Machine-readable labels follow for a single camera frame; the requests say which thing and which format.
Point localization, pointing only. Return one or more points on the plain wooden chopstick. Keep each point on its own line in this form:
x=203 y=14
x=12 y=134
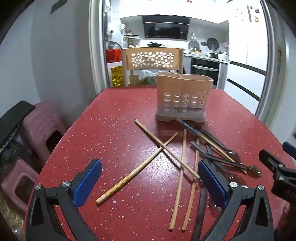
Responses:
x=187 y=206
x=150 y=133
x=175 y=197

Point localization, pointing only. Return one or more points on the person's right hand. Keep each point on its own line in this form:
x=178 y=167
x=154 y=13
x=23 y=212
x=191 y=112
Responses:
x=286 y=209

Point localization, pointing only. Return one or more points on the yellow plastic bag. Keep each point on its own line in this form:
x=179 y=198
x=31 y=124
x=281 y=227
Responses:
x=115 y=74

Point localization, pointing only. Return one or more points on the beige plastic utensil holder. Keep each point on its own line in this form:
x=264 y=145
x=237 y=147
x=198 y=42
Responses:
x=182 y=88

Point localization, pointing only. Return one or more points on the black wok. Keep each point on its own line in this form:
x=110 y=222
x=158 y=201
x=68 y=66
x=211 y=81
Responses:
x=153 y=44

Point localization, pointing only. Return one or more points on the white refrigerator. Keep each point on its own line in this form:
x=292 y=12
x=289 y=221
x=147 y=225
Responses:
x=242 y=46

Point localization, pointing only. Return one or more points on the white sliding door frame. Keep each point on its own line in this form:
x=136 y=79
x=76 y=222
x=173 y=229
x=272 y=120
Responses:
x=97 y=46

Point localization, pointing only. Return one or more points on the beige chair with flower cutouts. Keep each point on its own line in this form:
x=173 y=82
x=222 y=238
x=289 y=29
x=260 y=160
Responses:
x=128 y=58

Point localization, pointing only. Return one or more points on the red plastic crate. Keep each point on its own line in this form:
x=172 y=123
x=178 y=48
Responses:
x=113 y=55

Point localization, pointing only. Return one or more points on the round dark rack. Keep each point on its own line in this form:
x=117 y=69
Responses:
x=212 y=42

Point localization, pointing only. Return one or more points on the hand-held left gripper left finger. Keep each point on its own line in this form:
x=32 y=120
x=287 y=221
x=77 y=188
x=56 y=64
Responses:
x=89 y=178

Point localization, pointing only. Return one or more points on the black range hood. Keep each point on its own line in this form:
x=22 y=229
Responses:
x=161 y=30

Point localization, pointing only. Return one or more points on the bag of green vegetables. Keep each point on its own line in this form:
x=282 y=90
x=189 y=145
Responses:
x=148 y=78

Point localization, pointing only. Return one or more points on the blue patterned wooden chopstick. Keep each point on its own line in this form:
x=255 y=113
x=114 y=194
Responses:
x=189 y=128

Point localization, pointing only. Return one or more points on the white kitchen shelf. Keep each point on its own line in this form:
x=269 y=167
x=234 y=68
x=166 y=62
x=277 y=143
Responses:
x=131 y=38

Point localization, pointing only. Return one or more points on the black built-in oven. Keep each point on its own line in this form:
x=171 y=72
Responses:
x=203 y=63

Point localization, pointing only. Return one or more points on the black chair back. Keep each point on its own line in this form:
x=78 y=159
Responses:
x=13 y=118

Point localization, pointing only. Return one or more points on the white rice cooker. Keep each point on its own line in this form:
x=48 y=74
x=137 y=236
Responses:
x=223 y=56

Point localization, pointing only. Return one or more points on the pink plastic stool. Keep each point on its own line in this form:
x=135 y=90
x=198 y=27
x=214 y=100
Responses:
x=44 y=120
x=13 y=178

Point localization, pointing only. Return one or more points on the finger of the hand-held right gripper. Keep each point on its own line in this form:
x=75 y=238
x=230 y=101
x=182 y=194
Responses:
x=289 y=149
x=268 y=157

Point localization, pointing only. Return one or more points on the round metal rack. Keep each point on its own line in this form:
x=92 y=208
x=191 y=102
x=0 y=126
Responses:
x=193 y=44

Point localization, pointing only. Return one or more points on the wooden chopstick with speckled end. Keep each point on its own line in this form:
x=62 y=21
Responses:
x=138 y=167

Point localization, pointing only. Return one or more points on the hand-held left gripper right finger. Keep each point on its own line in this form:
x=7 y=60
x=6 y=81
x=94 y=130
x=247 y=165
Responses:
x=211 y=183

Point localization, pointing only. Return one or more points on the small cardboard box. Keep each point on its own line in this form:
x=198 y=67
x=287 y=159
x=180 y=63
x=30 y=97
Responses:
x=133 y=80

